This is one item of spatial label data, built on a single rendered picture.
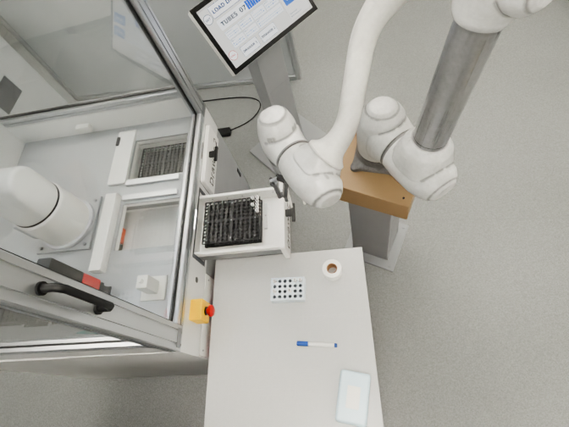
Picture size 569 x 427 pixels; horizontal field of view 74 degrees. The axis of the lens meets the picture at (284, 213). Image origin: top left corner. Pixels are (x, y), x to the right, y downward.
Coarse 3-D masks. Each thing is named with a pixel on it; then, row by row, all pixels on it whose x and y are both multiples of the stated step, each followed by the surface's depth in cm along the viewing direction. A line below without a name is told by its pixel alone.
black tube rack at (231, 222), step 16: (208, 208) 146; (224, 208) 148; (240, 208) 143; (208, 224) 143; (224, 224) 141; (240, 224) 140; (208, 240) 139; (224, 240) 138; (240, 240) 137; (256, 240) 139
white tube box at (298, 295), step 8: (272, 280) 138; (280, 280) 139; (288, 280) 137; (304, 280) 136; (272, 288) 137; (280, 288) 136; (288, 288) 136; (296, 288) 135; (304, 288) 134; (272, 296) 136; (280, 296) 137; (288, 296) 135; (296, 296) 136; (304, 296) 133
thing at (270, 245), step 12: (228, 192) 148; (240, 192) 147; (252, 192) 146; (264, 192) 146; (204, 204) 154; (276, 204) 148; (276, 216) 145; (276, 228) 143; (264, 240) 142; (276, 240) 141; (204, 252) 138; (216, 252) 137; (228, 252) 137; (240, 252) 137; (252, 252) 137; (264, 252) 137; (276, 252) 137
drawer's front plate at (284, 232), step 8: (280, 184) 141; (280, 200) 138; (280, 208) 136; (288, 208) 145; (280, 216) 134; (280, 224) 133; (280, 232) 132; (288, 232) 139; (280, 240) 130; (280, 248) 129; (288, 248) 135; (288, 256) 136
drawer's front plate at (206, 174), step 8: (208, 128) 161; (208, 136) 159; (216, 136) 169; (208, 144) 158; (208, 152) 157; (208, 160) 156; (208, 168) 155; (216, 168) 164; (208, 176) 154; (208, 184) 153; (208, 192) 157
